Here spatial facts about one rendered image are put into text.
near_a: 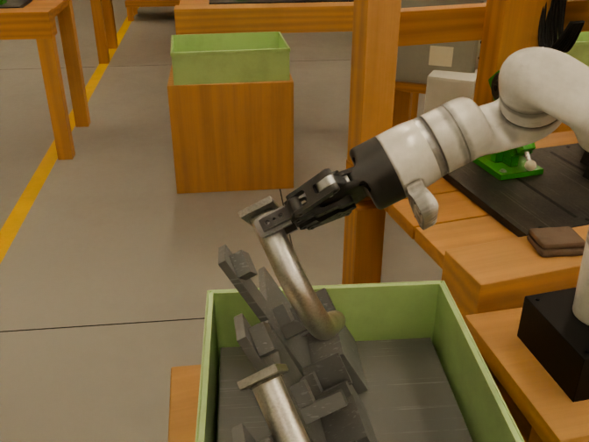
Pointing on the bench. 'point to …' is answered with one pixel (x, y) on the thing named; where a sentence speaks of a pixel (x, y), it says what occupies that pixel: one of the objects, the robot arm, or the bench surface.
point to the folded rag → (556, 241)
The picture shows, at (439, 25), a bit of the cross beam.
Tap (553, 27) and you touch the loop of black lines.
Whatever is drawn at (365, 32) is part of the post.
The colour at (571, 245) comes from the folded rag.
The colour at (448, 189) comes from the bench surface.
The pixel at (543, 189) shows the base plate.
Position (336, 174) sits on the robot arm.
